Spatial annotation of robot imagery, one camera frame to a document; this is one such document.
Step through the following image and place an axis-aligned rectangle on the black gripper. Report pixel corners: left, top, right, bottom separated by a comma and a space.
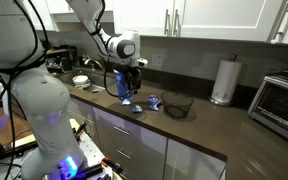
122, 65, 143, 98

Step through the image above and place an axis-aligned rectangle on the small blue snack packet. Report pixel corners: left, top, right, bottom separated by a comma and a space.
131, 104, 144, 114
121, 96, 134, 106

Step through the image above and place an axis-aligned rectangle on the large blue snack packet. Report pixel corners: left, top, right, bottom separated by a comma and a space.
146, 94, 162, 112

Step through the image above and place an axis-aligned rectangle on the blue cardboard box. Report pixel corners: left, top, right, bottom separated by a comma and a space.
113, 69, 135, 101

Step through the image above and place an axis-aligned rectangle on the steel kitchen sink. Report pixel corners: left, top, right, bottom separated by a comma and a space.
55, 68, 117, 94

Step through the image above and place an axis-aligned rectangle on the chrome sink faucet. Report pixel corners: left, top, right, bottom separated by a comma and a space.
83, 57, 106, 72

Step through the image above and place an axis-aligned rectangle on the white bowl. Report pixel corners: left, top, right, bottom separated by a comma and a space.
72, 74, 91, 90

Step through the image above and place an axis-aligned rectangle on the white under-sink cabinet door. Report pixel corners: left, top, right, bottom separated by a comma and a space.
67, 97, 98, 148

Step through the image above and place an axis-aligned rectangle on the white drawer stack front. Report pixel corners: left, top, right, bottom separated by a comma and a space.
92, 106, 168, 180

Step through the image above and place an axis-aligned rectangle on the black screwdriver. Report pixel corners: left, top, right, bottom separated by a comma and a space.
74, 120, 88, 142

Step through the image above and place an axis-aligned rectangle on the black coffee maker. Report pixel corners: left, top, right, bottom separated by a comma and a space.
59, 44, 79, 73

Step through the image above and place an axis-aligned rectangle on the black bar tool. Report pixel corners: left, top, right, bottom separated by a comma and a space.
75, 163, 104, 180

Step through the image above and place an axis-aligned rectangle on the white paper towel roll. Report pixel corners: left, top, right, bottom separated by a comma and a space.
210, 59, 243, 104

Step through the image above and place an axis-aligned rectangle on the white lower cabinet door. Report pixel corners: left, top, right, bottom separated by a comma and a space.
163, 138, 227, 180

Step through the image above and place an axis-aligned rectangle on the metal paper towel holder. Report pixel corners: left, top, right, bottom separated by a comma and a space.
208, 53, 239, 108

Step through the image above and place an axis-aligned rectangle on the silver toaster oven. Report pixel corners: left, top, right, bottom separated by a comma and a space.
247, 69, 288, 149

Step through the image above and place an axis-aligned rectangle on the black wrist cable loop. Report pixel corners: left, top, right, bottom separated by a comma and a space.
83, 0, 142, 100

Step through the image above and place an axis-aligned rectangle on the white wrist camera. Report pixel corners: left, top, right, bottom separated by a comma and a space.
135, 57, 149, 67

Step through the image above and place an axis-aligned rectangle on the white wall outlet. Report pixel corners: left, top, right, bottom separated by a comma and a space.
151, 53, 164, 67

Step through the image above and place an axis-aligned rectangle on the silver drawer handle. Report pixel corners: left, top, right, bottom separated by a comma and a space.
113, 125, 131, 136
116, 148, 133, 160

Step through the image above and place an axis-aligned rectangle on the black wire mesh basket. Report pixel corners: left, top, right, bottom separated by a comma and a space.
160, 90, 195, 119

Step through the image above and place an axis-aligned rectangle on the silver cabinet door handle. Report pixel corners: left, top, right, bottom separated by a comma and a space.
270, 1, 288, 44
172, 9, 182, 38
164, 9, 172, 37

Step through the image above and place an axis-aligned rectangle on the black cable bundle on arm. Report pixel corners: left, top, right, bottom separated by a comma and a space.
0, 0, 52, 180

